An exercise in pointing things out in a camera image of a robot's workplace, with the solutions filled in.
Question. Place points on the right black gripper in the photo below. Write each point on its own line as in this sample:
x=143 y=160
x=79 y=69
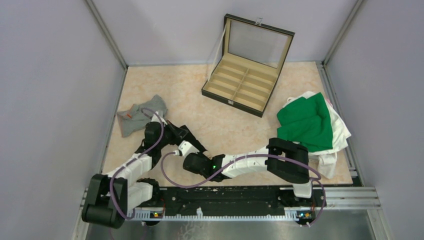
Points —
x=200 y=154

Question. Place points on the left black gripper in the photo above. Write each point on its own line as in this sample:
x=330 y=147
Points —
x=165 y=127

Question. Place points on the black underwear with beige waistband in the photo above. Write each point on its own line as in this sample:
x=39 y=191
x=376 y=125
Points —
x=189 y=137

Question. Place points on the black leather compartment box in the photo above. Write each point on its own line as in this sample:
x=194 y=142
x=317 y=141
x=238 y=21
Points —
x=247 y=64

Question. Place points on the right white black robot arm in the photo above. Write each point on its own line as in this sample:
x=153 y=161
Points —
x=284 y=159

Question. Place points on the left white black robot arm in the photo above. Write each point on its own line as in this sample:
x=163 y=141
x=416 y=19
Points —
x=112 y=197

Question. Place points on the grey striped underwear orange trim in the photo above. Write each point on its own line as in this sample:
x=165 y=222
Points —
x=136 y=117

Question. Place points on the green cloth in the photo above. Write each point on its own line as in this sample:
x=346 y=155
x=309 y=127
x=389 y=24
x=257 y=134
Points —
x=307 y=121

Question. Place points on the white cloth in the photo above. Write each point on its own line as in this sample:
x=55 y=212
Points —
x=327 y=159

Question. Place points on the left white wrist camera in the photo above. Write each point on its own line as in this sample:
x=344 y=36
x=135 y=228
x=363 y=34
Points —
x=158 y=117

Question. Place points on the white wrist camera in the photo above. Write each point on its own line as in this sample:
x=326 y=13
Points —
x=158 y=117
x=185 y=148

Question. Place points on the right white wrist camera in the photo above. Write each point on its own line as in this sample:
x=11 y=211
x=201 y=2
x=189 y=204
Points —
x=185 y=148

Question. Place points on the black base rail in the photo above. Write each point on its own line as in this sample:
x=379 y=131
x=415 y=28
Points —
x=228 y=201

